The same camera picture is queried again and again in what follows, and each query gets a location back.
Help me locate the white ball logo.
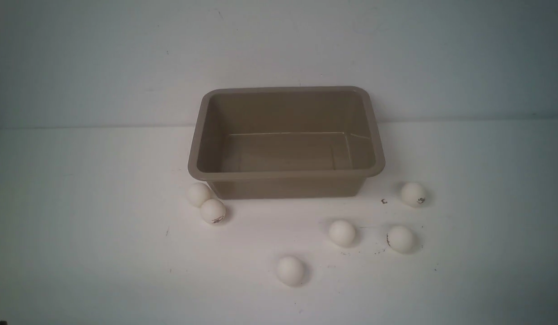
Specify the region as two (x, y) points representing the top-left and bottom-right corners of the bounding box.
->
(400, 182), (426, 208)

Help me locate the tan plastic bin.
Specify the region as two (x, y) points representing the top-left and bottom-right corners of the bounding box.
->
(188, 86), (386, 200)

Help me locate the white ball marked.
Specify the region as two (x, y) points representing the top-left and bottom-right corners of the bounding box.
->
(386, 225), (415, 254)

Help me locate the white ball with logo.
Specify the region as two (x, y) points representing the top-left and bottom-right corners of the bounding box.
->
(199, 198), (227, 224)

